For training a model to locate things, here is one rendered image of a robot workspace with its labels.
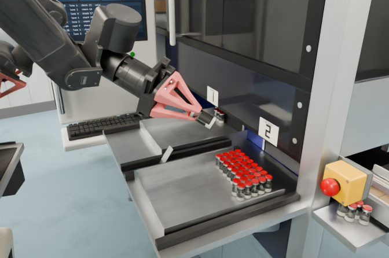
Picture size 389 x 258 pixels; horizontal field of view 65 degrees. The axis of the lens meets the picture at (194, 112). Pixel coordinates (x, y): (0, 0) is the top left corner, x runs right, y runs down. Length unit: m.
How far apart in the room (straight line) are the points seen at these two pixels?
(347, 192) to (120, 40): 0.56
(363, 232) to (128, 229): 1.52
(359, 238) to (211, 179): 0.40
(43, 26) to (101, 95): 1.11
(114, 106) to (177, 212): 0.88
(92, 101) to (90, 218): 0.94
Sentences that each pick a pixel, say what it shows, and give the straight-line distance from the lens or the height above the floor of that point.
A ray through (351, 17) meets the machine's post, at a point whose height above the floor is 1.36.
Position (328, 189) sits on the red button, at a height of 1.00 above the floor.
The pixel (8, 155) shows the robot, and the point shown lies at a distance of 0.86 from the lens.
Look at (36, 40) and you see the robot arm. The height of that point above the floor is 1.35.
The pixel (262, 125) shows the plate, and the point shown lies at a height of 1.03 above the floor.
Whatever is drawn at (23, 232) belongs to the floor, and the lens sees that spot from 2.30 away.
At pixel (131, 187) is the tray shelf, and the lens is 0.92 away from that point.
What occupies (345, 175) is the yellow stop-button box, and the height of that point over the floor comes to 1.03.
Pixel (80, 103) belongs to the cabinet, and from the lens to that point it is 1.55.
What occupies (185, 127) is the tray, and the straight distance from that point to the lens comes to 1.24.
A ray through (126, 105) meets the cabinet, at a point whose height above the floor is 0.85.
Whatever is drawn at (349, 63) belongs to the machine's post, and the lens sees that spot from 0.74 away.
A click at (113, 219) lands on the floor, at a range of 2.19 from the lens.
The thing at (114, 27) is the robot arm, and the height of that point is 1.36.
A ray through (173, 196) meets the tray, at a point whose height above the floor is 0.88.
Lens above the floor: 1.41
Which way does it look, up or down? 22 degrees down
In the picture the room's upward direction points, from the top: straight up
